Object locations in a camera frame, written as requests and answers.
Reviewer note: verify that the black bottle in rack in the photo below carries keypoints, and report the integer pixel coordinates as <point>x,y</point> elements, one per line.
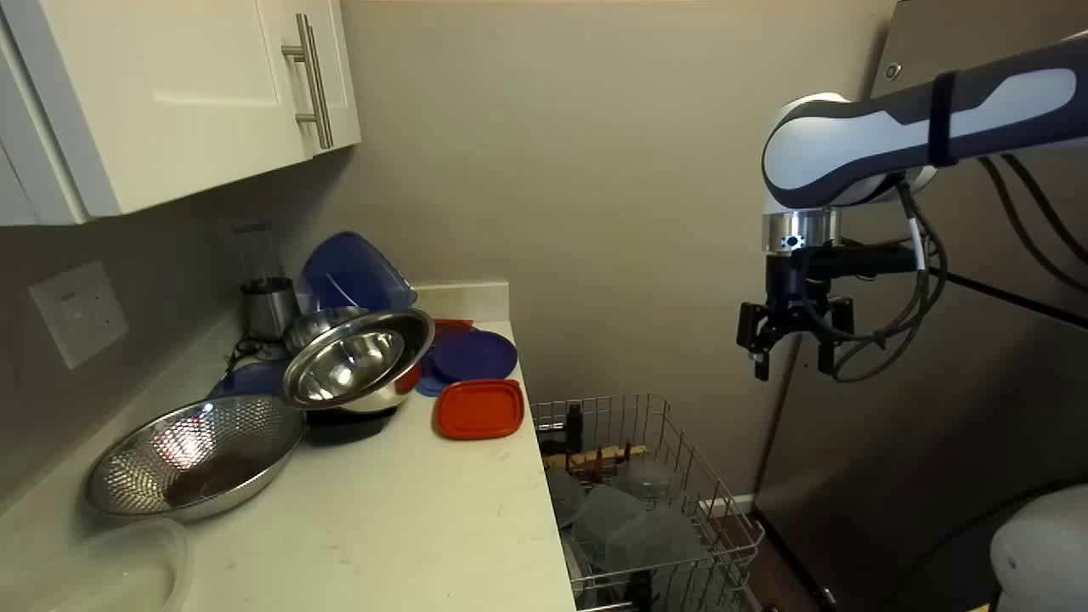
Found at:
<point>563,433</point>

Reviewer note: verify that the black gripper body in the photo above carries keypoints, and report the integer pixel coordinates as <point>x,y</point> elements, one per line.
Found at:
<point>801,263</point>

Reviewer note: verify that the steel colander bowl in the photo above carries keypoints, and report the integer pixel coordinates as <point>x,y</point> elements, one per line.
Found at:
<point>194,460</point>

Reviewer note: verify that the clear glass on counter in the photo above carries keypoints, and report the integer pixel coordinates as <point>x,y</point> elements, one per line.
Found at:
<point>256,253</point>

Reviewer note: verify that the steel mixing bowl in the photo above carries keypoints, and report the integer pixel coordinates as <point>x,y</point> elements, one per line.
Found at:
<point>353,359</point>

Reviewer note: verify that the clear plastic container in rack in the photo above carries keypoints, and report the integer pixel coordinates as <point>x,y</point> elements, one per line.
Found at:
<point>625,531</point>

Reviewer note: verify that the blue round plastic plate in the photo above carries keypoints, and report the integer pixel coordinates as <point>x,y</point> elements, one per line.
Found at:
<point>466,355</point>

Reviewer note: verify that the steel cabinet handle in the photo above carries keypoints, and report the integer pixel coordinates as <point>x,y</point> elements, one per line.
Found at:
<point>306,55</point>

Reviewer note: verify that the red square plastic lid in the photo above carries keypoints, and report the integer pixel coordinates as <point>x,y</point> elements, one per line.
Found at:
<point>477,410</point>

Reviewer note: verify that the steel cup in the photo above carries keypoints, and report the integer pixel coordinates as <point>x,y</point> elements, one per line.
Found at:
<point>268,306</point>

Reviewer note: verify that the stainless steel refrigerator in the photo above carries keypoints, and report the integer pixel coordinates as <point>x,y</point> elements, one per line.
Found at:
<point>949,471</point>

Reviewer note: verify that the blue plastic bowl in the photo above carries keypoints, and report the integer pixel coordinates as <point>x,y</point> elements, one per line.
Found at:
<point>349,268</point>

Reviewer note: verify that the white wall cabinet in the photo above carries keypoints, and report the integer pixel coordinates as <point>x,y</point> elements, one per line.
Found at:
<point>115,105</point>

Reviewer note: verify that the wooden utensil in rack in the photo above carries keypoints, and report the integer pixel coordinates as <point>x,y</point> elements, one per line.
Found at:
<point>602,457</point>

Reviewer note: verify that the white wall outlet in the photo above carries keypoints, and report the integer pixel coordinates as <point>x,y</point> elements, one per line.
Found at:
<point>78,309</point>

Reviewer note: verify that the white wire dish rack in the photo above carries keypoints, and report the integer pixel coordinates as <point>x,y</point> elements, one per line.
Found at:
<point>715,578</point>

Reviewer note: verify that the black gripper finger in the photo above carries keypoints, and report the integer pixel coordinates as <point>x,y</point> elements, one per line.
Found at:
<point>753,336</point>
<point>835,325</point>

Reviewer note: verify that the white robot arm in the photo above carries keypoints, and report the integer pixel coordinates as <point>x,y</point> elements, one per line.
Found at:
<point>841,187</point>

